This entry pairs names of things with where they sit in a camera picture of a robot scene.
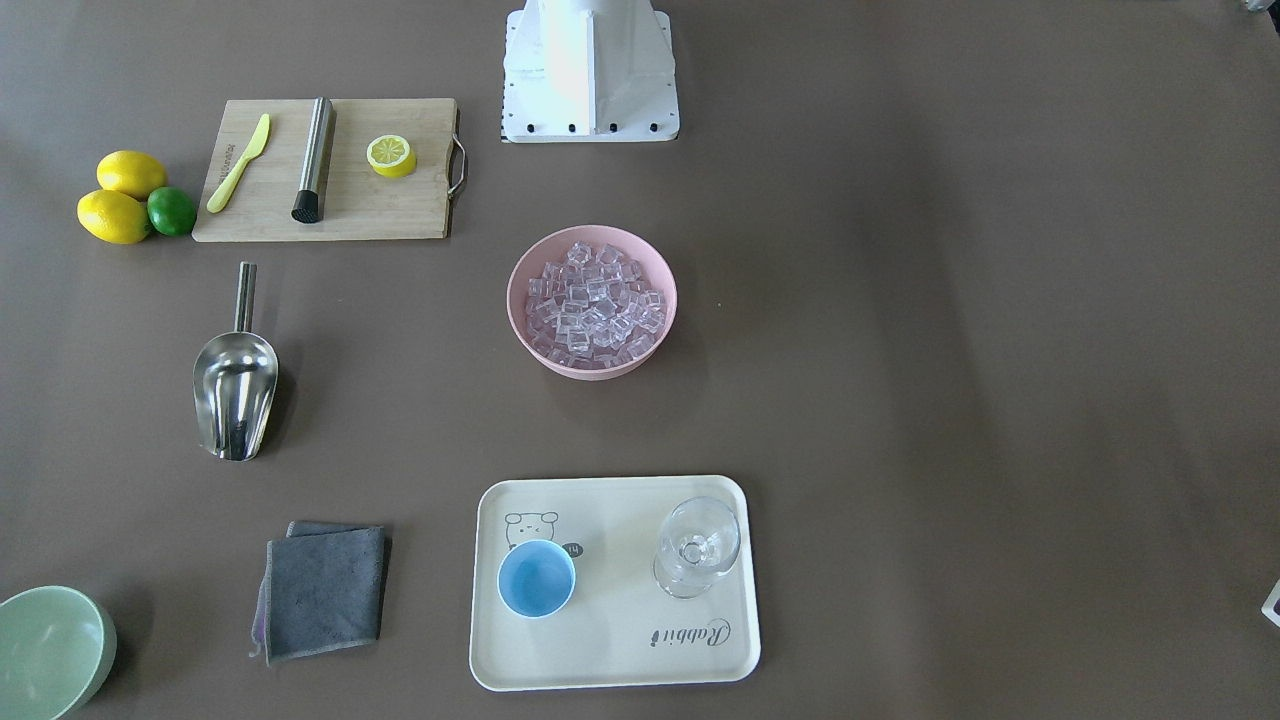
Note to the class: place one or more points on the pink bowl of ice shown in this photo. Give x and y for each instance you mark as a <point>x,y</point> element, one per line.
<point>591,302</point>

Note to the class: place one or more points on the steel ice scoop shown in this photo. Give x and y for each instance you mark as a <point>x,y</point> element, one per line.
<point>234,382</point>

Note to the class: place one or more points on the blue cup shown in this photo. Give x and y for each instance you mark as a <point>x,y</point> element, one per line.
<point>536,579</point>

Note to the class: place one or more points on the clear wine glass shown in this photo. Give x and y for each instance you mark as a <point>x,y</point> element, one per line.
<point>698,544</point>

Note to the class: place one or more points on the cream serving tray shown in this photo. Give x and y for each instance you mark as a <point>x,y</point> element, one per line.
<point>619,627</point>

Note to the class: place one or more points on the bamboo cutting board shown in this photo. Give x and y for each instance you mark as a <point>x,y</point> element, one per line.
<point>356,203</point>

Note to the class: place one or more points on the half lemon slice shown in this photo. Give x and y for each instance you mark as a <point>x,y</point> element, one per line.
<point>391,156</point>

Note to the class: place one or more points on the grey folded cloth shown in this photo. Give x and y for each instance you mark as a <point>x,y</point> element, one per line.
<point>322,590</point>

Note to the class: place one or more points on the yellow plastic knife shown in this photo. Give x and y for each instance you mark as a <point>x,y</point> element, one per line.
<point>253,149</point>

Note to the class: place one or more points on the green lime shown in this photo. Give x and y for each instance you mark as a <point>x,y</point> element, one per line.
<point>171,211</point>

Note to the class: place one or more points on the yellow lemon lower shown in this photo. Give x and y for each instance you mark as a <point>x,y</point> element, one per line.
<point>114,217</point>

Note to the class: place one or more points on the yellow lemon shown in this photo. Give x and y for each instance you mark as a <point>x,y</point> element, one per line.
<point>114,217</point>
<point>134,173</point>

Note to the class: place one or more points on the yellow lemon upper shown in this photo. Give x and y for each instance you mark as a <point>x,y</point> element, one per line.
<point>134,173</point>

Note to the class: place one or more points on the mint green bowl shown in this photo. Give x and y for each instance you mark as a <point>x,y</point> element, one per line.
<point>57,647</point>

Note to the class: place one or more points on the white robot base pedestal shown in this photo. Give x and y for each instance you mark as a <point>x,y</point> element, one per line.
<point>589,72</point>

